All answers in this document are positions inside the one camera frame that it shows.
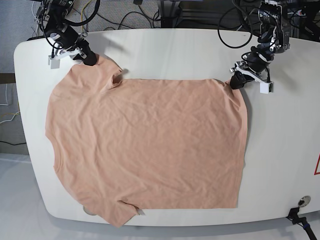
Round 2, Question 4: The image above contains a robot right gripper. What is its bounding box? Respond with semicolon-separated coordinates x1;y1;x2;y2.
47;24;97;66

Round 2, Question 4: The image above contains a robot left gripper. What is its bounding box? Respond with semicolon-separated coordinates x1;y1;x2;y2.
230;51;273;90

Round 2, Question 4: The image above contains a peach pink T-shirt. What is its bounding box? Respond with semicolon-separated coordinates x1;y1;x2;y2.
45;57;248;227

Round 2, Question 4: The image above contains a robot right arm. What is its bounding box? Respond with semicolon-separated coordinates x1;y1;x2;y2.
36;0;100;69

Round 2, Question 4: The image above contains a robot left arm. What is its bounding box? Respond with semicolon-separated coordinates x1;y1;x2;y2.
229;0;290;94

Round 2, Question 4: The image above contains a red triangle sticker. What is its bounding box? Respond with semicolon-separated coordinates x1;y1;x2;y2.
314;155;320;175

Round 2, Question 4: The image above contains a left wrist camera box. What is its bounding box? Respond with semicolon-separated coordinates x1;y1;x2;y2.
259;81;274;94

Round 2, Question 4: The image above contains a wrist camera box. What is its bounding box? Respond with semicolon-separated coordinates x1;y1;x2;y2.
48;55;60;70
259;81;274;94

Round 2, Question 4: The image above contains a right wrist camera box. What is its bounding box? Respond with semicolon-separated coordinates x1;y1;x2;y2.
48;55;60;70

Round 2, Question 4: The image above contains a yellow floor cable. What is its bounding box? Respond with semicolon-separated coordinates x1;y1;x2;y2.
79;0;101;34

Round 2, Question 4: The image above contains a black metal frame post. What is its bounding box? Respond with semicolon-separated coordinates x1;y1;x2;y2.
157;0;182;29

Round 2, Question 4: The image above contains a silver right cable grommet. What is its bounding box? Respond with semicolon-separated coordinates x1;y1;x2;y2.
298;195;311;208

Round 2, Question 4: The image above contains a silver cable grommet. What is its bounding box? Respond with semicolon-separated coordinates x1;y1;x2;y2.
298;195;311;208
83;206;96;216

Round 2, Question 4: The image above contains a silver left cable grommet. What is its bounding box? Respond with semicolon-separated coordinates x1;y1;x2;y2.
83;206;96;216

